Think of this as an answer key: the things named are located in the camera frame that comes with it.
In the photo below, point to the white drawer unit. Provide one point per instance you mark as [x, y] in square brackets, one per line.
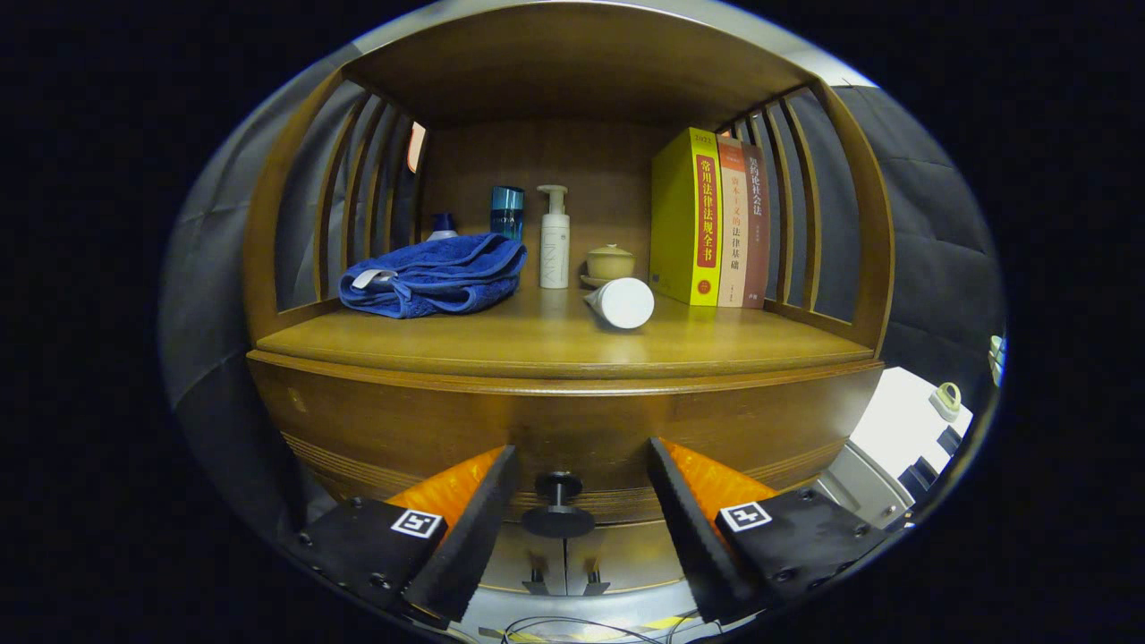
[894, 420]

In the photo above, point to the wooden drawer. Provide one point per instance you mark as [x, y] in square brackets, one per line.
[572, 420]

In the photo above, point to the beige lidded tea cup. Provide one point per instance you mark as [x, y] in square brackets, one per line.
[610, 264]

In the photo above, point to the small white blue-capped bottle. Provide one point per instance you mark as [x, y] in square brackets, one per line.
[442, 228]

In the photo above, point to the brown book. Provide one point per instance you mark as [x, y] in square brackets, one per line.
[757, 241]

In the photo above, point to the white and green tube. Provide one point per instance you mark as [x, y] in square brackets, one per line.
[626, 304]

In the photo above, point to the blue towel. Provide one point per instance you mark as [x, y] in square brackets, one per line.
[438, 273]

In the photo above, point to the black drawer knob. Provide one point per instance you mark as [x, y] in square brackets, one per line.
[558, 521]

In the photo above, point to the teal tall bottle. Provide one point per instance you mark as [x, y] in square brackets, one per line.
[506, 210]

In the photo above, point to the wooden countertop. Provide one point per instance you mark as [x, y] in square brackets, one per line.
[537, 335]

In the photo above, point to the green tape dispenser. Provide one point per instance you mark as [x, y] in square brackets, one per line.
[945, 401]

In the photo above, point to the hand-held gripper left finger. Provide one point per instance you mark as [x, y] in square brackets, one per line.
[474, 528]

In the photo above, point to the thick yellow book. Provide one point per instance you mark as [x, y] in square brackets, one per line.
[680, 215]

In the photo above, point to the white shelf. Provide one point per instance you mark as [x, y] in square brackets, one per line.
[995, 358]

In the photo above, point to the small black box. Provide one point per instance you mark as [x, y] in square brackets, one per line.
[948, 440]
[921, 478]

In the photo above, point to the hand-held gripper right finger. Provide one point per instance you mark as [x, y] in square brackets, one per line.
[693, 537]

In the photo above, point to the wooden cabinet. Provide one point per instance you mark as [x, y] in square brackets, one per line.
[572, 63]

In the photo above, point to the orange and white book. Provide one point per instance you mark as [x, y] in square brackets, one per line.
[733, 233]

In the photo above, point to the white pump bottle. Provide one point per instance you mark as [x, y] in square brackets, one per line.
[554, 250]

